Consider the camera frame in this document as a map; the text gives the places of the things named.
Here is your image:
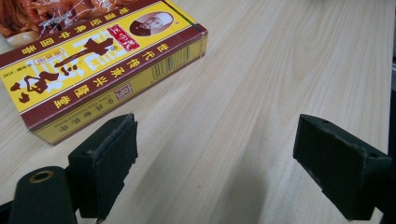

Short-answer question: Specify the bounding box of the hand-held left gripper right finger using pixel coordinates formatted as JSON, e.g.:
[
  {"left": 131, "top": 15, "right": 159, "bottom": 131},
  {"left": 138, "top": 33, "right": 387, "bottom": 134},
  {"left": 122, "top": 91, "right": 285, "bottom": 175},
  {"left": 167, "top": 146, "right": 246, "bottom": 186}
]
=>
[{"left": 292, "top": 113, "right": 393, "bottom": 221}]

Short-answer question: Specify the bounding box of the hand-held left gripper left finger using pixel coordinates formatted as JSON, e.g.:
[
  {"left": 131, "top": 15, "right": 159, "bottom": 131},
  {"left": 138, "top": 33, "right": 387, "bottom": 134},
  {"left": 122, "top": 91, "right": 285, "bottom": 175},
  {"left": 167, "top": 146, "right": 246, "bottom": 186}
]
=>
[{"left": 67, "top": 112, "right": 139, "bottom": 222}]

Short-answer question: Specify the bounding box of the yellow and maroon seasoning box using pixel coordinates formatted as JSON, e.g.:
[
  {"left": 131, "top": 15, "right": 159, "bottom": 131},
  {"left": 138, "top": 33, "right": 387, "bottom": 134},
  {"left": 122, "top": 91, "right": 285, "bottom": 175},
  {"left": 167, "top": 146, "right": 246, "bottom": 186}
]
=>
[{"left": 0, "top": 0, "right": 209, "bottom": 147}]

